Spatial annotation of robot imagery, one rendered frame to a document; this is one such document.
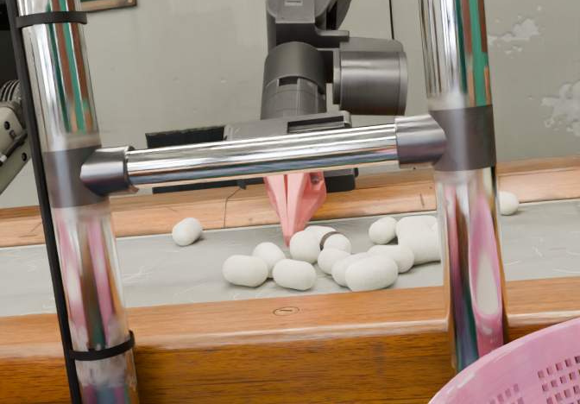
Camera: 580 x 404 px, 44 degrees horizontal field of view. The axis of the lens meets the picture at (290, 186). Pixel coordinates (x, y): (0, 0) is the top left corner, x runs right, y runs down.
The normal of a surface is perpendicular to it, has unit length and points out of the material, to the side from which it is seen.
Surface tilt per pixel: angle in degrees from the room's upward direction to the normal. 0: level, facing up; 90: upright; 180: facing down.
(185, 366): 90
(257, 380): 90
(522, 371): 75
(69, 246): 90
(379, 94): 112
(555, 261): 0
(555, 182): 45
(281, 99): 40
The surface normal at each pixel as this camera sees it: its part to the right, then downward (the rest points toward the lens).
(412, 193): -0.18, -0.59
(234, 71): -0.11, 0.16
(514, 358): 0.54, -0.22
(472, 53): 0.33, 0.10
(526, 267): -0.11, -0.98
